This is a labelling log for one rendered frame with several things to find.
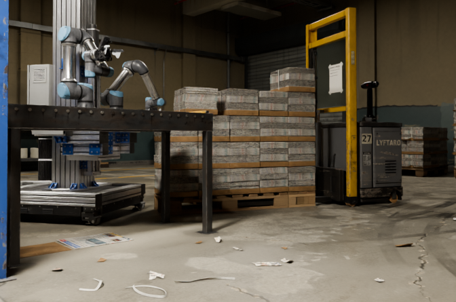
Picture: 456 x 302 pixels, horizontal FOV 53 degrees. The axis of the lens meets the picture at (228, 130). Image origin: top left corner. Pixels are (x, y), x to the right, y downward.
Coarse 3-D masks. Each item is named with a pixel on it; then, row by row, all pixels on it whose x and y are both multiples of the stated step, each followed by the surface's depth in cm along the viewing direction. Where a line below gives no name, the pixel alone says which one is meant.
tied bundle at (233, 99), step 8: (224, 96) 411; (232, 96) 403; (240, 96) 405; (248, 96) 409; (256, 96) 412; (224, 104) 412; (232, 104) 402; (240, 104) 405; (248, 104) 408; (256, 104) 411
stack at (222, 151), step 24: (216, 120) 396; (240, 120) 405; (264, 120) 414; (192, 144) 387; (216, 144) 395; (240, 144) 404; (264, 144) 414; (216, 168) 397; (240, 168) 404; (264, 168) 413
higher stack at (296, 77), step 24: (288, 72) 424; (312, 72) 434; (288, 96) 424; (312, 96) 433; (288, 120) 423; (312, 120) 433; (288, 144) 423; (312, 144) 432; (288, 168) 423; (312, 168) 431; (288, 192) 422; (312, 192) 431
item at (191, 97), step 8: (184, 88) 391; (192, 88) 386; (200, 88) 389; (208, 88) 392; (184, 96) 389; (192, 96) 387; (200, 96) 390; (208, 96) 392; (216, 96) 395; (184, 104) 388; (192, 104) 387; (200, 104) 390; (208, 104) 392; (216, 104) 395
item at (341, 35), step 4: (344, 32) 436; (332, 36) 453; (336, 36) 448; (340, 36) 442; (344, 36) 436; (320, 40) 473; (324, 40) 466; (328, 40) 459; (332, 40) 453; (336, 40) 451; (312, 44) 487; (316, 44) 480; (320, 44) 473; (324, 44) 470
